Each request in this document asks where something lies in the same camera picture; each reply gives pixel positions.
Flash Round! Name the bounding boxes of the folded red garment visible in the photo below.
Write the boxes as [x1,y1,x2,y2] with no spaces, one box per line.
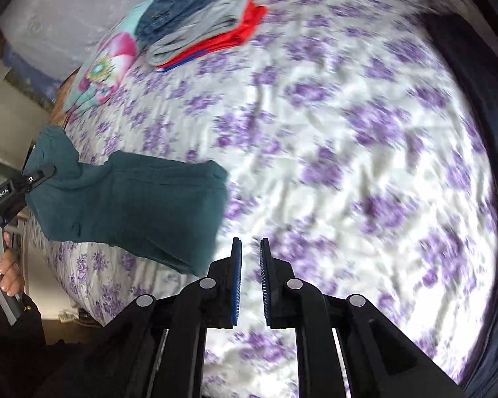
[155,0,270,74]

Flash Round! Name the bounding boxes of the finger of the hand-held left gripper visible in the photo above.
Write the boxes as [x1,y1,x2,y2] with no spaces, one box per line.
[22,163,57,194]

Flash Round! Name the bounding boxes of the brown pillow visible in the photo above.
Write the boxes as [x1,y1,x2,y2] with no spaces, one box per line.
[50,70,84,130]

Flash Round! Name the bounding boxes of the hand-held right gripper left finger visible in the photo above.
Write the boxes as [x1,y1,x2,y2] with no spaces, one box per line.
[41,236,243,398]

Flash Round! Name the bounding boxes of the blue printed cloth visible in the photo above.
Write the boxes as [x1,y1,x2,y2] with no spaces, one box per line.
[2,45,61,104]

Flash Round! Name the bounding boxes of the person's left hand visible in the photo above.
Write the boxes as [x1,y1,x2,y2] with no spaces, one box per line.
[0,231,26,298]

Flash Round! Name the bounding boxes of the dark green pants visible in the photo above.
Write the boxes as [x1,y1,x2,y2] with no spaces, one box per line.
[25,125,230,278]

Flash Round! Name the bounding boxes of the folded floral blanket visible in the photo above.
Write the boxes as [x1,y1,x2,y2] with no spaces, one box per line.
[61,0,155,115]

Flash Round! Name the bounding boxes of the folded blue jeans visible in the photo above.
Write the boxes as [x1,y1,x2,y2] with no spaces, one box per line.
[134,0,235,47]

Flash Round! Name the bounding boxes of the folded grey garment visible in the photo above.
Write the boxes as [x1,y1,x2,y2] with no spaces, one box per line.
[146,0,250,68]

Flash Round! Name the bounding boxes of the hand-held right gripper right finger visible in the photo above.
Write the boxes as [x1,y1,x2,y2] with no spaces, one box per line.
[259,237,469,398]

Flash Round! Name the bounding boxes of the purple floral bed sheet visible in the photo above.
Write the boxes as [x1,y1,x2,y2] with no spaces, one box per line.
[27,0,498,398]

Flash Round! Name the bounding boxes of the person's left forearm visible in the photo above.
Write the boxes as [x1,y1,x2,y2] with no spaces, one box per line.
[0,288,48,398]

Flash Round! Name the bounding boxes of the dark navy garment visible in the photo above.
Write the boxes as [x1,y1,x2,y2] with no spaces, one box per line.
[417,10,498,398]

